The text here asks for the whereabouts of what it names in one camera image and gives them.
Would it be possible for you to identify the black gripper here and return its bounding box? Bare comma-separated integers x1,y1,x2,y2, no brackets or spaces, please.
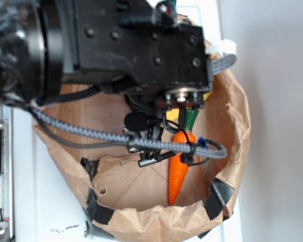
62,1,214,109

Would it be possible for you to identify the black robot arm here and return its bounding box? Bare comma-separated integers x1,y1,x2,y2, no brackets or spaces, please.
0,1,214,109

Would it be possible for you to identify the black microphone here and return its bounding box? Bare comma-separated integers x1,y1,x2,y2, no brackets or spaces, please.
124,112,159,131

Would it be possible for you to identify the yellow cloth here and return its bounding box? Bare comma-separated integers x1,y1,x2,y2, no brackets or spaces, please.
166,91,213,121

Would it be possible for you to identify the brown paper bag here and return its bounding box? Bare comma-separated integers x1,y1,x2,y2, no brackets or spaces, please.
33,70,251,241

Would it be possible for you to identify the white ribbon cable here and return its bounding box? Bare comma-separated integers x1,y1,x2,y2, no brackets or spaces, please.
206,39,237,76

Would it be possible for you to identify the grey braided cable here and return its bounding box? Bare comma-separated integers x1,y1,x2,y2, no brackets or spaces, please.
27,105,228,160

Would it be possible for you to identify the aluminium frame rail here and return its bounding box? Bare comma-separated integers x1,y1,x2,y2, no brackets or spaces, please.
0,105,15,241

